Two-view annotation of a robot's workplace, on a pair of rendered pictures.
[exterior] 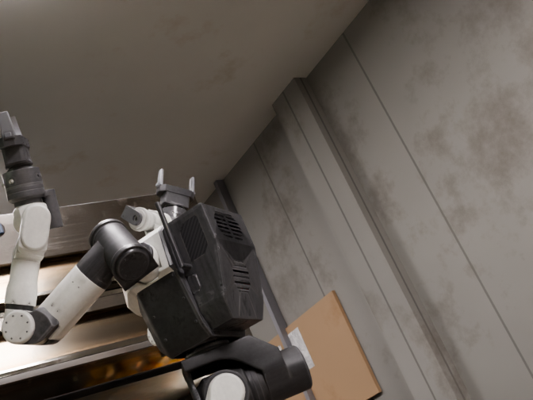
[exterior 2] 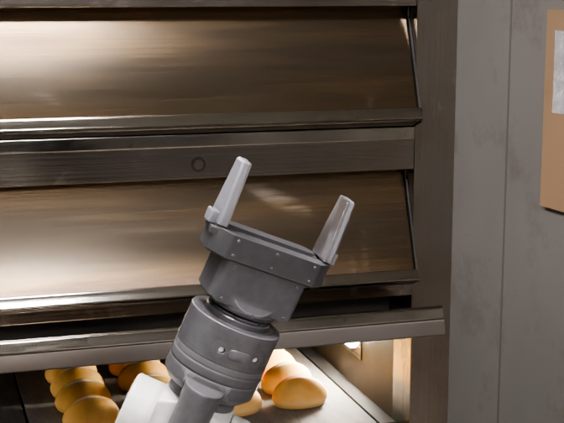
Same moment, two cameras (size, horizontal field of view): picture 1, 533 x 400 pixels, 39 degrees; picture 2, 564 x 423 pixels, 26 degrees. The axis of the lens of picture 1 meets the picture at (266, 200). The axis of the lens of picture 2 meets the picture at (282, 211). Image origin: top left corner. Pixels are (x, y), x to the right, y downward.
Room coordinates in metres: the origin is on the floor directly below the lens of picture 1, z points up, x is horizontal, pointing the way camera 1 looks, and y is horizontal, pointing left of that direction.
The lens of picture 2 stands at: (1.17, -0.14, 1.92)
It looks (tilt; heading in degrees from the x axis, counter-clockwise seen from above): 10 degrees down; 20
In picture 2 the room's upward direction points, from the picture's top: straight up
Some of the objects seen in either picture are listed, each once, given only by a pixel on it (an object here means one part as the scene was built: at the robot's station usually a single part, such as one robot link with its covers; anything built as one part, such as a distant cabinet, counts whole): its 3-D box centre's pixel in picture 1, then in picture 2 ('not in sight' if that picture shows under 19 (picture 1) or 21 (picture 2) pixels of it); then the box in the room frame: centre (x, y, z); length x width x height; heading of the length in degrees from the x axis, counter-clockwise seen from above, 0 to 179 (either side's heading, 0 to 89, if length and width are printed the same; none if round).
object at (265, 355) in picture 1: (247, 375); not in sight; (1.85, 0.22, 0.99); 0.28 x 0.13 x 0.18; 104
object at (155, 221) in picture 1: (152, 225); not in sight; (1.85, 0.31, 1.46); 0.10 x 0.07 x 0.09; 159
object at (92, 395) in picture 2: not in sight; (168, 358); (3.24, 0.87, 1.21); 0.61 x 0.48 x 0.06; 37
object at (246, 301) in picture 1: (194, 281); not in sight; (1.82, 0.25, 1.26); 0.34 x 0.30 x 0.36; 159
